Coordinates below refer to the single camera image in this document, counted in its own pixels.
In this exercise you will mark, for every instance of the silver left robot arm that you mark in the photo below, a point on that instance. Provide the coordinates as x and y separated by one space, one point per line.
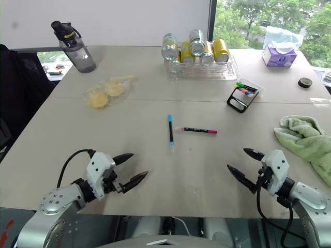
55 200

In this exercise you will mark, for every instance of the black office chair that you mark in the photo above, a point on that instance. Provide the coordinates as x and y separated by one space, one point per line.
23 90

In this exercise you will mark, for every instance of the grey robot torso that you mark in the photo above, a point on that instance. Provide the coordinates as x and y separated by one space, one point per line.
165 241

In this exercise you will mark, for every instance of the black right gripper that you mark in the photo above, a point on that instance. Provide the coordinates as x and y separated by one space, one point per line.
265 178

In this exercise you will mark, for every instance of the grey sports water bottle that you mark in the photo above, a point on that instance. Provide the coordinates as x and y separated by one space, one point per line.
80 56

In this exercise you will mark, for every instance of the clear plastic can rack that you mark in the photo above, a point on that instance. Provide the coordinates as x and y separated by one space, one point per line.
207 72

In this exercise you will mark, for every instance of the black tape roll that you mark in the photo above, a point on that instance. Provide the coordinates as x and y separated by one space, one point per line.
305 82

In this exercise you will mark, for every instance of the clear plastic pastry bag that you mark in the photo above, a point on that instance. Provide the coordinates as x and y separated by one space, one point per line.
121 84

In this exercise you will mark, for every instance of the yellow drink can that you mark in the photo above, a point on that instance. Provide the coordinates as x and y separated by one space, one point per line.
221 50
187 53

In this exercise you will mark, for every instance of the pink capped black pen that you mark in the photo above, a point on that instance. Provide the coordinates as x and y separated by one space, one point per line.
196 129

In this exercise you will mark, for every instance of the purple tissue box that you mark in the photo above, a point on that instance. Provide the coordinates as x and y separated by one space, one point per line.
278 56

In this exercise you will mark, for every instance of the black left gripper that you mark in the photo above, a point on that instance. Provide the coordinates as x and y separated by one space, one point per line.
110 185

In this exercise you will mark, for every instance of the black marker holder box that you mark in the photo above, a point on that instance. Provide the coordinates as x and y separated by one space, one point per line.
239 103

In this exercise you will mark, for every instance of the dark blue capped pen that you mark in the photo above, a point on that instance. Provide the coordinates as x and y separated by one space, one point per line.
245 92

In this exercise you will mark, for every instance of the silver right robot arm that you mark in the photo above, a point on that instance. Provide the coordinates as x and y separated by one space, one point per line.
309 197

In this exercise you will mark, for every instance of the green towel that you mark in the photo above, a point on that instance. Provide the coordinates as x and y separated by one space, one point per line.
307 143

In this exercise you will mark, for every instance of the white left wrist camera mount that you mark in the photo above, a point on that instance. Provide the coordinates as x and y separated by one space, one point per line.
97 168

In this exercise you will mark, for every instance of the black window frame post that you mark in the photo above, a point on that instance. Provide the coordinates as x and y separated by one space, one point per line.
212 20

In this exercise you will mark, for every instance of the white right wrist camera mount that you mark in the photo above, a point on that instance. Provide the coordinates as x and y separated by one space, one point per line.
278 170

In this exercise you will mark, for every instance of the blue capped black pen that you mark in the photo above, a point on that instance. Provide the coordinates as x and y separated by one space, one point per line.
170 133

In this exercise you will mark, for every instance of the green capped pen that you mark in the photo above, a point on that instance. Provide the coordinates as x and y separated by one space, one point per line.
240 84

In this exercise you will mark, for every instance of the translucent blue plastic bag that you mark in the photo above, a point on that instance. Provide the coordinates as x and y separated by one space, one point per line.
283 36

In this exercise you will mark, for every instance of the yellow round pastry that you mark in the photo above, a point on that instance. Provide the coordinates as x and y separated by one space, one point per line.
114 88
98 100

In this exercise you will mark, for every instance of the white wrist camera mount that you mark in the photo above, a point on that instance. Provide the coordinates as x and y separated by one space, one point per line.
97 168
278 170

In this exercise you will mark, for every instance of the green label silver can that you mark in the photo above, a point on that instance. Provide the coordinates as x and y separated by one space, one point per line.
169 47

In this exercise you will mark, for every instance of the orange capped pen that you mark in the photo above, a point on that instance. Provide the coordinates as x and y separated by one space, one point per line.
241 90

